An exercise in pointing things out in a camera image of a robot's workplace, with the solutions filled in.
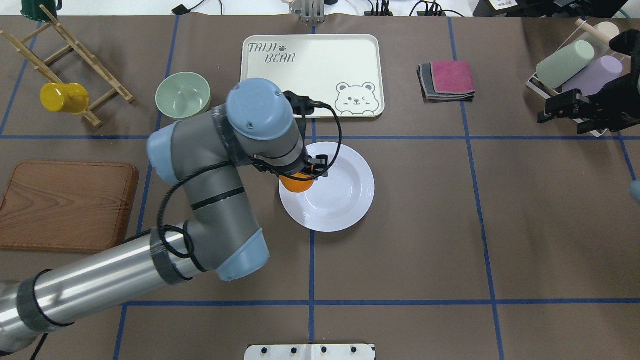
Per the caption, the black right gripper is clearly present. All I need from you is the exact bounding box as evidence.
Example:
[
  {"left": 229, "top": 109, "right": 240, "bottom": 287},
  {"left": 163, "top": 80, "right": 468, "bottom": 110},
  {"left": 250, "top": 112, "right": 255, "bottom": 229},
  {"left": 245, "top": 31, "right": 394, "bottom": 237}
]
[{"left": 537, "top": 30, "right": 640, "bottom": 135}]

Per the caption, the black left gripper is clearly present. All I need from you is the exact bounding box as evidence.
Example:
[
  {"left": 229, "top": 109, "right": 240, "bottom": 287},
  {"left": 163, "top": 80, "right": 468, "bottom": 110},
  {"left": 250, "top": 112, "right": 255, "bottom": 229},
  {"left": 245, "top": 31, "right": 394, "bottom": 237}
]
[{"left": 253, "top": 152, "right": 330, "bottom": 181}]

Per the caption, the orange fruit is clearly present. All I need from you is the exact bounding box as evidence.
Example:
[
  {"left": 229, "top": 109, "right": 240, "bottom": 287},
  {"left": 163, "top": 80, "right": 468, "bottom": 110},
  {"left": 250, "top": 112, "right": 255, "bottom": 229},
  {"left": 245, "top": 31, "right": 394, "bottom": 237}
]
[{"left": 279, "top": 173, "right": 315, "bottom": 194}]

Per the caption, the white plate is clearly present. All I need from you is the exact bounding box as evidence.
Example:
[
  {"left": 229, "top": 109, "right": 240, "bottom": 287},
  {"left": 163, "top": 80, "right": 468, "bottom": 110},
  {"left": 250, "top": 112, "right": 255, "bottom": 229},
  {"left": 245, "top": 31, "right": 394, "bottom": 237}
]
[{"left": 278, "top": 144, "right": 375, "bottom": 233}]

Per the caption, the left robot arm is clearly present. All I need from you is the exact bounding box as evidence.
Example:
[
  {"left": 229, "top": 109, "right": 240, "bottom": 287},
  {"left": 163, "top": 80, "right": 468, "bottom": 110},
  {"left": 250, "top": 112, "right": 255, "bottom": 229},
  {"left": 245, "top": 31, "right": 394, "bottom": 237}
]
[{"left": 1, "top": 78, "right": 339, "bottom": 356}]

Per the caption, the cream bear tray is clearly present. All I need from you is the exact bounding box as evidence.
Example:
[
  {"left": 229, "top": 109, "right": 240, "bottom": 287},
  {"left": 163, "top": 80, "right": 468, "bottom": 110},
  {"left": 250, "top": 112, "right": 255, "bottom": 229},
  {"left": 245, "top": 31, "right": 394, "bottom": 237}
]
[{"left": 240, "top": 34, "right": 386, "bottom": 118}]

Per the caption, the green cup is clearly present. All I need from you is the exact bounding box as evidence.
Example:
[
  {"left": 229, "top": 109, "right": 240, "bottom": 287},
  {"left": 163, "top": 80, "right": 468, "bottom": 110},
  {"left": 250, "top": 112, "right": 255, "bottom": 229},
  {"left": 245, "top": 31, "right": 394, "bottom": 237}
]
[{"left": 535, "top": 40, "right": 595, "bottom": 89}]

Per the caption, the purple cup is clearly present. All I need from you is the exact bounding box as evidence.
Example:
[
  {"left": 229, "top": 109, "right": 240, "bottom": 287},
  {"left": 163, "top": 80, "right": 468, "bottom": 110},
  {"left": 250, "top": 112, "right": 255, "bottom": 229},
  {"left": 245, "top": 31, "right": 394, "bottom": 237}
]
[{"left": 560, "top": 55, "right": 623, "bottom": 96}]

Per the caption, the white cup rack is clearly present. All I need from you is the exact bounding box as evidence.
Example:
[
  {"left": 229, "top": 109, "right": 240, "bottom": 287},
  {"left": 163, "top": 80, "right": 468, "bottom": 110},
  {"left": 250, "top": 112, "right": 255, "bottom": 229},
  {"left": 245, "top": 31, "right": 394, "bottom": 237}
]
[{"left": 526, "top": 19, "right": 626, "bottom": 137}]

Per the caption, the beige cup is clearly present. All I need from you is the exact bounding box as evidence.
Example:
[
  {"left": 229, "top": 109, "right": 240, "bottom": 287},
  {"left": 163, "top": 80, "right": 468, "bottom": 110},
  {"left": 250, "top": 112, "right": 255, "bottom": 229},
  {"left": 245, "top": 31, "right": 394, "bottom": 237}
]
[{"left": 593, "top": 22, "right": 621, "bottom": 46}]

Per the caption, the pink and grey cloth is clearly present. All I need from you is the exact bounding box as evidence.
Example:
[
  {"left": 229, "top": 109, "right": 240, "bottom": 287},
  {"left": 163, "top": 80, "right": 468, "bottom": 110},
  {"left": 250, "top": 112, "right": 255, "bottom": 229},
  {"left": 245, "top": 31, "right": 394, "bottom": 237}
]
[{"left": 417, "top": 61, "right": 476, "bottom": 101}]

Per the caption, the green bowl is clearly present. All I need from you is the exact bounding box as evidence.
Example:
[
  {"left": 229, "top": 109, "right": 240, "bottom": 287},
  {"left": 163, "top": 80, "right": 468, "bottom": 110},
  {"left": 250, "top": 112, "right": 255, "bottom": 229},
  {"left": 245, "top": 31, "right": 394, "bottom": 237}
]
[{"left": 155, "top": 71, "right": 211, "bottom": 121}]

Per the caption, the black power strip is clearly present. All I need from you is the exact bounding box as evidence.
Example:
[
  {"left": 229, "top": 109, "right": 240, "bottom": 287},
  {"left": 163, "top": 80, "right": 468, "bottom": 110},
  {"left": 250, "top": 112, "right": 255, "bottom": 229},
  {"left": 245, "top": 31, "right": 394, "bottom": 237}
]
[{"left": 362, "top": 0, "right": 446, "bottom": 18}]

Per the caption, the small black device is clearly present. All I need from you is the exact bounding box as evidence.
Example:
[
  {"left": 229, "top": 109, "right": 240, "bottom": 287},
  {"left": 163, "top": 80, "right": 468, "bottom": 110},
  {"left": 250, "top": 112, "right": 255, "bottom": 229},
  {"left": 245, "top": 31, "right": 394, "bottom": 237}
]
[{"left": 171, "top": 4, "right": 192, "bottom": 16}]

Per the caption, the wooden mug rack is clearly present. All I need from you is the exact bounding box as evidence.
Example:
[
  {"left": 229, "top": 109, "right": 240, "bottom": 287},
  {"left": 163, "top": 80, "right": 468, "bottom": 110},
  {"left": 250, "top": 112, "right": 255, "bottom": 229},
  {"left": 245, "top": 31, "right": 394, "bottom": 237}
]
[{"left": 0, "top": 5, "right": 135, "bottom": 128}]

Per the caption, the wooden cutting board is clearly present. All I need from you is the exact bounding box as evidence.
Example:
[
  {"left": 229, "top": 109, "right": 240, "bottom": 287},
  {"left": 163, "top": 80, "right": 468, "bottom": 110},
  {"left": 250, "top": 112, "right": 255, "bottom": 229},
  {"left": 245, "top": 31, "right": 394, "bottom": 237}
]
[{"left": 0, "top": 160, "right": 139, "bottom": 254}]

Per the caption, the yellow mug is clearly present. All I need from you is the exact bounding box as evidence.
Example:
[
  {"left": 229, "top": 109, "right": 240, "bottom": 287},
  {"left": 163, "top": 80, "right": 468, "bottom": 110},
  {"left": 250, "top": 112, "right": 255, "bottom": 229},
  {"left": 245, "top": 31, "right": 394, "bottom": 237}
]
[{"left": 39, "top": 83, "right": 90, "bottom": 115}]

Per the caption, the dark green mug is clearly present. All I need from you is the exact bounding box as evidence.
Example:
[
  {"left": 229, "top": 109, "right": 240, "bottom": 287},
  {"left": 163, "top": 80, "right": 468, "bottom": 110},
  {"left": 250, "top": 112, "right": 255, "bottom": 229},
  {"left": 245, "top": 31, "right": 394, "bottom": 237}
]
[{"left": 20, "top": 0, "right": 63, "bottom": 23}]

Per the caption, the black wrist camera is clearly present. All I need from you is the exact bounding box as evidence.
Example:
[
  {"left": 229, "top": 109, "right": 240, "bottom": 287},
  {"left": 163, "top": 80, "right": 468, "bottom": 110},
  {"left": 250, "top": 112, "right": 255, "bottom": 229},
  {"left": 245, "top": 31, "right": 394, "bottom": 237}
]
[{"left": 283, "top": 90, "right": 322, "bottom": 117}]

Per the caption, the aluminium frame post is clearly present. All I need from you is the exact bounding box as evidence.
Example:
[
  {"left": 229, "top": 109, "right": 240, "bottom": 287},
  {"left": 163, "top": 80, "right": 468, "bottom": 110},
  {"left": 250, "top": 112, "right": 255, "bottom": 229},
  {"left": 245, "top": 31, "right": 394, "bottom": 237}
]
[{"left": 287, "top": 0, "right": 326, "bottom": 25}]

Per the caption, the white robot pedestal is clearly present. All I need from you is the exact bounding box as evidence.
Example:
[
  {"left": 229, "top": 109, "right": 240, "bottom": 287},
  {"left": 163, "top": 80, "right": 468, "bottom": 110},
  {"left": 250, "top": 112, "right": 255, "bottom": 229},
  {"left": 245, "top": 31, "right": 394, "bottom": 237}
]
[{"left": 244, "top": 343, "right": 377, "bottom": 360}]

